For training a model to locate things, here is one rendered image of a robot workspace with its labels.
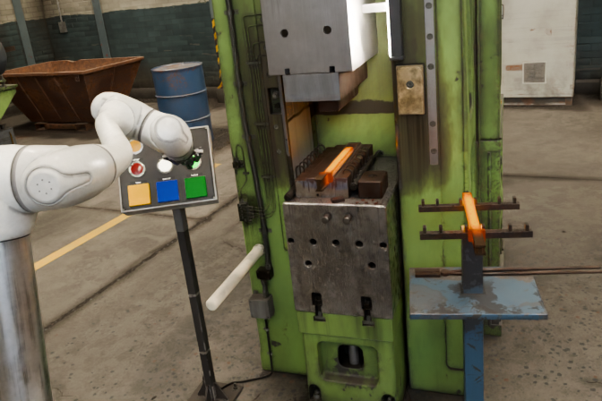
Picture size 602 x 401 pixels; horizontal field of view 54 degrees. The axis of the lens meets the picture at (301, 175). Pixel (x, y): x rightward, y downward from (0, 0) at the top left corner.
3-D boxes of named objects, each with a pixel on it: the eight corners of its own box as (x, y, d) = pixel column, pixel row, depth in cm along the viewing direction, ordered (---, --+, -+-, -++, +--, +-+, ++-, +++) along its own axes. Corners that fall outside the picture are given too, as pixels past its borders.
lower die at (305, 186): (348, 198, 210) (347, 175, 208) (296, 197, 217) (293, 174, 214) (374, 161, 248) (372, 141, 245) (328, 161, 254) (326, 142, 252)
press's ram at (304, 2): (378, 70, 192) (370, -62, 179) (268, 75, 205) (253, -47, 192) (399, 51, 229) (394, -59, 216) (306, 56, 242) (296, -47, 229)
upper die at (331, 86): (340, 100, 199) (338, 72, 196) (285, 102, 206) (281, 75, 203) (367, 77, 236) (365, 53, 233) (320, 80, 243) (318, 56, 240)
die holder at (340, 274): (392, 319, 214) (385, 205, 200) (295, 311, 227) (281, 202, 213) (416, 251, 264) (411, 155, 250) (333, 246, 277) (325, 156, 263)
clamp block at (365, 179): (382, 199, 206) (381, 181, 204) (358, 198, 209) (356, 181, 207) (389, 186, 217) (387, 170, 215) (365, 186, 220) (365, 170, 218)
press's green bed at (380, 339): (399, 422, 230) (392, 319, 215) (308, 409, 242) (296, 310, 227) (418, 340, 279) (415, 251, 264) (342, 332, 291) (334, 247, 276)
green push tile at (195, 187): (207, 195, 209) (205, 175, 211) (186, 198, 209) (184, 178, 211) (207, 196, 211) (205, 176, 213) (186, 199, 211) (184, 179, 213)
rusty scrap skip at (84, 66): (97, 137, 765) (81, 71, 738) (-2, 133, 849) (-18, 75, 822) (156, 114, 866) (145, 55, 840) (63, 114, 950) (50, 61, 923)
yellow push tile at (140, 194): (150, 203, 208) (148, 183, 210) (129, 206, 208) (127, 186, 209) (152, 204, 210) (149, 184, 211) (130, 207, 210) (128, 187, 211)
